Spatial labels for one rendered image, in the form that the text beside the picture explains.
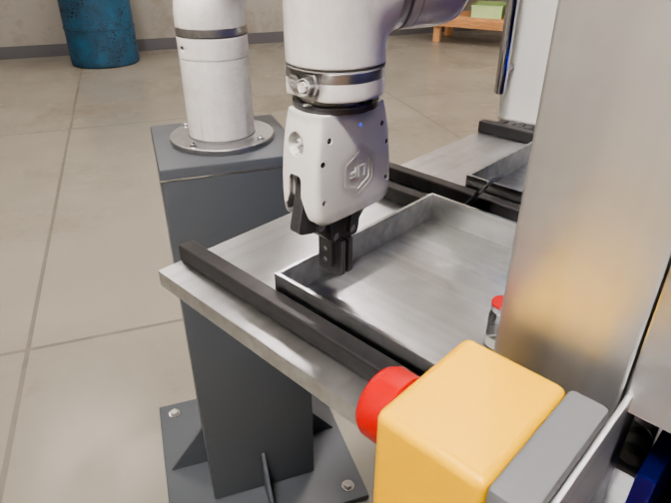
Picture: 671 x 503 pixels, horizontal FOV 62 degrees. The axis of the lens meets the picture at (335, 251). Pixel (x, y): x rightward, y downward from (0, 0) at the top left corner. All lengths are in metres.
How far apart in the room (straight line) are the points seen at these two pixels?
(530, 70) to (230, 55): 0.68
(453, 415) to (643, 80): 0.15
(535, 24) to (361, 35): 0.92
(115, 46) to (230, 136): 5.01
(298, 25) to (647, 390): 0.34
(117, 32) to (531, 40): 5.01
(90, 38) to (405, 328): 5.60
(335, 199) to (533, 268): 0.25
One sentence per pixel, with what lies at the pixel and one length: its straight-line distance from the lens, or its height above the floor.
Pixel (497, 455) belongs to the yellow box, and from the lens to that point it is 0.24.
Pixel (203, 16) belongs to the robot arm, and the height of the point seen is 1.08.
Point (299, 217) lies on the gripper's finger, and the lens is 0.50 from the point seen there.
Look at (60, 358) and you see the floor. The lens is 2.03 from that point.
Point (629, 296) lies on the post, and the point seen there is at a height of 1.07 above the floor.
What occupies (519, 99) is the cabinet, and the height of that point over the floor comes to 0.86.
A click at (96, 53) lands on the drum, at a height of 0.15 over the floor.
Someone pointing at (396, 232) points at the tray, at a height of 0.89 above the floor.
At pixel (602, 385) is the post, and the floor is 1.02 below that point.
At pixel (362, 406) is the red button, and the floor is 1.00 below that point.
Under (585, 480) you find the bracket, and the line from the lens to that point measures 0.27.
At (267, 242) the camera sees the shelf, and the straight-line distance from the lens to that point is 0.67.
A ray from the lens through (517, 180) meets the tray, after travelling 0.87.
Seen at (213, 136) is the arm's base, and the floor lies 0.88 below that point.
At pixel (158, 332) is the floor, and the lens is 2.03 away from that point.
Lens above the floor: 1.21
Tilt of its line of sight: 30 degrees down
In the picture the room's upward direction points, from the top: straight up
